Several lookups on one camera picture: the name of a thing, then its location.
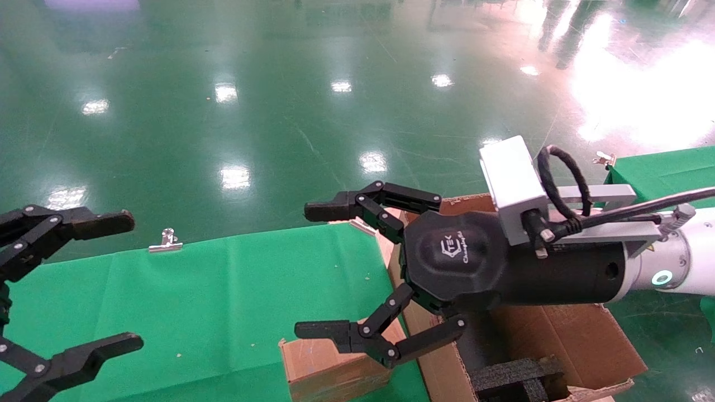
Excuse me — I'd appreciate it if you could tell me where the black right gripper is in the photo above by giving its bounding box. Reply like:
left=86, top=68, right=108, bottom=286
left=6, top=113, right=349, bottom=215
left=294, top=180, right=627, bottom=368

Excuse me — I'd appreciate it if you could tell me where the large open cardboard carton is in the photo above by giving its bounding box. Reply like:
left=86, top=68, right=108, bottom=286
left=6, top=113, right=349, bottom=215
left=385, top=193, right=649, bottom=402

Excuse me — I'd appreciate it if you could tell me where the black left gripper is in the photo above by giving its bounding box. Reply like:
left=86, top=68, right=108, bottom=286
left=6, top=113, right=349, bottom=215
left=0, top=205, right=144, bottom=402

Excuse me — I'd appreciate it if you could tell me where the black camera cable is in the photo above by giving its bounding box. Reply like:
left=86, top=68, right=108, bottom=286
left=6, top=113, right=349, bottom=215
left=536, top=145, right=715, bottom=242

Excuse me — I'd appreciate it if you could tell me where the large green tablecloth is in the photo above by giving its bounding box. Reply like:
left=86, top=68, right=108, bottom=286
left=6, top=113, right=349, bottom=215
left=0, top=223, right=431, bottom=402

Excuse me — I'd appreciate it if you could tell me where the black foam insert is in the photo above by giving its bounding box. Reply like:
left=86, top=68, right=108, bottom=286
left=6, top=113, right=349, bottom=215
left=472, top=357, right=565, bottom=402

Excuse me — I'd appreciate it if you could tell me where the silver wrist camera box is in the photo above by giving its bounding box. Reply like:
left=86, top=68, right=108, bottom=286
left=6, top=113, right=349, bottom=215
left=479, top=136, right=551, bottom=247

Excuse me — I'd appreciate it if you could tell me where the small green cloth piece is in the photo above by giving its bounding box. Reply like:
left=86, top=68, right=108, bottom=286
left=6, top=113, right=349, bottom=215
left=700, top=296, right=715, bottom=342

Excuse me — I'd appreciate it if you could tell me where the small brown cardboard box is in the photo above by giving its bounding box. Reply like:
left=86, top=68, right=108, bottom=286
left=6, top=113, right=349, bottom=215
left=279, top=318, right=407, bottom=402

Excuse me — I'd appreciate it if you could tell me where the green cloth on side table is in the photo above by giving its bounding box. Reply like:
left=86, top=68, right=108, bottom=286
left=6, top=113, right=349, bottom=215
left=606, top=146, right=715, bottom=210

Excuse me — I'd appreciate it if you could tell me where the silver camera mount bracket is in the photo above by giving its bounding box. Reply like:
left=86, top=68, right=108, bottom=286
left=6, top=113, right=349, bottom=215
left=547, top=184, right=664, bottom=245

